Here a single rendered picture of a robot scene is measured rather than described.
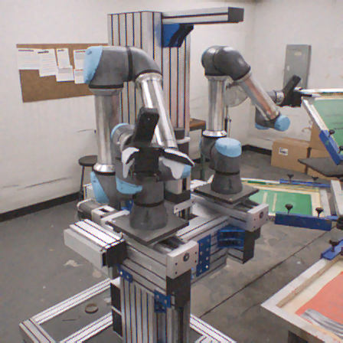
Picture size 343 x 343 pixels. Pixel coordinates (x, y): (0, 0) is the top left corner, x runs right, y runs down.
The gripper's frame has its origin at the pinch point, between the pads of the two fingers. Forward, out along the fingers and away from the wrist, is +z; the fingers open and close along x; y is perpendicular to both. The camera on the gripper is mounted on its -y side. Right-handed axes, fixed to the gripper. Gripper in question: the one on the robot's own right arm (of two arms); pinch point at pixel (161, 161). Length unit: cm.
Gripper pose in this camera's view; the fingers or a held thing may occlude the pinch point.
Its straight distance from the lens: 78.5
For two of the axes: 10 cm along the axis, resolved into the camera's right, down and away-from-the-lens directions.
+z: 3.3, 2.9, -9.0
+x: -9.3, -0.3, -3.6
